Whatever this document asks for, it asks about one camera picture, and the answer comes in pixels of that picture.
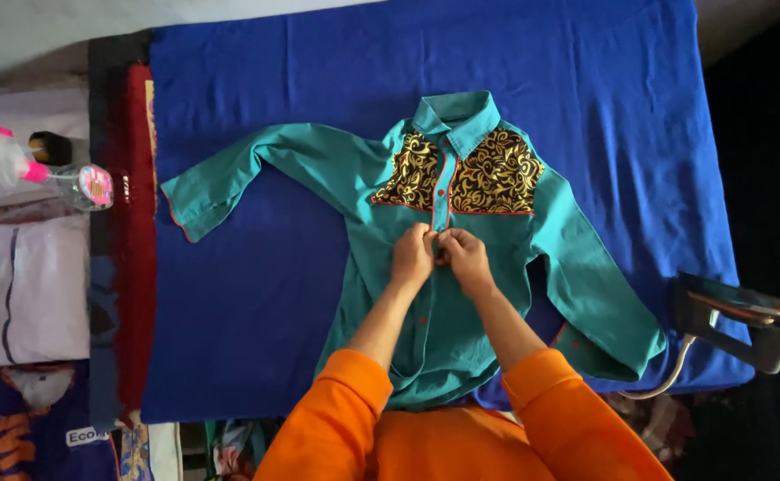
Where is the person's left hand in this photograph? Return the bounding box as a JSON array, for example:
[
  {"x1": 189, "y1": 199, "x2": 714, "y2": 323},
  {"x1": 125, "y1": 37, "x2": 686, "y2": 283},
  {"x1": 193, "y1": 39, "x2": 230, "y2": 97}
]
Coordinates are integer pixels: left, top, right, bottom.
[{"x1": 390, "y1": 222, "x2": 439, "y2": 288}]

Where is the person's right hand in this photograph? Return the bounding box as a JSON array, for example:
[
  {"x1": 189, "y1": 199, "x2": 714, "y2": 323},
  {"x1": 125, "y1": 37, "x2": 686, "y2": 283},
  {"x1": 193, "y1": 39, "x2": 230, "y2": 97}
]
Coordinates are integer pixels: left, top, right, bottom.
[{"x1": 435, "y1": 228, "x2": 496, "y2": 298}]

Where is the teal shirt with patterned yoke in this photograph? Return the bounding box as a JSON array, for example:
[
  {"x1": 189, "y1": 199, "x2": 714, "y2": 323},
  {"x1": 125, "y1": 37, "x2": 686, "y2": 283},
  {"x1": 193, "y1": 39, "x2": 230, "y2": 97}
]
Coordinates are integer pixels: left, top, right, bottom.
[{"x1": 161, "y1": 90, "x2": 669, "y2": 412}]

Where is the blue cloth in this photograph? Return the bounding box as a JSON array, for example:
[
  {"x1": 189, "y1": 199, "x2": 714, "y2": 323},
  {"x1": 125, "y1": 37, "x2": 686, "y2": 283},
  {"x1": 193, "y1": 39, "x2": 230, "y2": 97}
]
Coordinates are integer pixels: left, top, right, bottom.
[{"x1": 140, "y1": 0, "x2": 757, "y2": 424}]

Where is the person's orange top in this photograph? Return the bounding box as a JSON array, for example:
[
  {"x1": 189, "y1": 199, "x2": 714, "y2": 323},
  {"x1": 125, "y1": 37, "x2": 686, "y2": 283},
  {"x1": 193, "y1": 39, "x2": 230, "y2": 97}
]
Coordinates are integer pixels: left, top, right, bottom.
[{"x1": 254, "y1": 348, "x2": 674, "y2": 481}]

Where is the red and black blanket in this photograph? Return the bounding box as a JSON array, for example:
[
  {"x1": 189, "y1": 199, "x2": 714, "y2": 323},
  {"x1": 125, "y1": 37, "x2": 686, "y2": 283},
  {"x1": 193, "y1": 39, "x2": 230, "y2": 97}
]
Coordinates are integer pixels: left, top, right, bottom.
[{"x1": 87, "y1": 30, "x2": 158, "y2": 432}]

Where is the clothes iron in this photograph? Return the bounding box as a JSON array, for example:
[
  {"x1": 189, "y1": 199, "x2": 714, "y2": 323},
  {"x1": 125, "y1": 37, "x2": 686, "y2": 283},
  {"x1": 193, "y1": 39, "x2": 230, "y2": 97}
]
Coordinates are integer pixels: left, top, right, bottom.
[{"x1": 672, "y1": 272, "x2": 780, "y2": 375}]

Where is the clear spray bottle pink nozzle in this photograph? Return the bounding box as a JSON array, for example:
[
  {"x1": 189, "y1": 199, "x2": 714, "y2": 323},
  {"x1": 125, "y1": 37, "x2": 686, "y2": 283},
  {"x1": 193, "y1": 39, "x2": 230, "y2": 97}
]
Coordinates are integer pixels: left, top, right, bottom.
[{"x1": 0, "y1": 127, "x2": 114, "y2": 212}]

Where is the black and tan brush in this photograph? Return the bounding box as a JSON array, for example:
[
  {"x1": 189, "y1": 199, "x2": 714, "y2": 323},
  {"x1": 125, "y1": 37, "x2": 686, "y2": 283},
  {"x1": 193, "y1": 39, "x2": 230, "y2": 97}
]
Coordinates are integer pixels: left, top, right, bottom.
[{"x1": 28, "y1": 131, "x2": 73, "y2": 167}]

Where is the folded white garment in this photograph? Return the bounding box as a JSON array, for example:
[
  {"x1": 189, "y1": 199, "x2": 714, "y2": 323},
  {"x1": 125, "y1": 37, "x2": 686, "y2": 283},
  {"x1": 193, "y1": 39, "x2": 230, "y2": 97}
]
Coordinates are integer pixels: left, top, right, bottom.
[{"x1": 0, "y1": 215, "x2": 92, "y2": 368}]

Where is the white cloth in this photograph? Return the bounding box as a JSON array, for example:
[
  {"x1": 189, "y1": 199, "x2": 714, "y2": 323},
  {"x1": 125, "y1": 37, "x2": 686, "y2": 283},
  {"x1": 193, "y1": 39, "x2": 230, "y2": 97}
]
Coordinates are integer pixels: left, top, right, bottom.
[{"x1": 0, "y1": 88, "x2": 92, "y2": 212}]

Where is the blue and orange bag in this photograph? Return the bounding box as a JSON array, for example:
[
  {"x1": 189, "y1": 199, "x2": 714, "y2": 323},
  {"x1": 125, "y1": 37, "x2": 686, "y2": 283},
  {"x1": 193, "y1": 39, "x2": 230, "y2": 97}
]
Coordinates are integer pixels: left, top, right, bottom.
[{"x1": 0, "y1": 364, "x2": 120, "y2": 481}]

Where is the white iron cord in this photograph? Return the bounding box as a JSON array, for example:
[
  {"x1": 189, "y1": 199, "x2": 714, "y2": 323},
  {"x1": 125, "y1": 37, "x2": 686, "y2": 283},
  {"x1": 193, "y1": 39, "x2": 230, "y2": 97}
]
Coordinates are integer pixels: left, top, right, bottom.
[{"x1": 620, "y1": 334, "x2": 697, "y2": 401}]

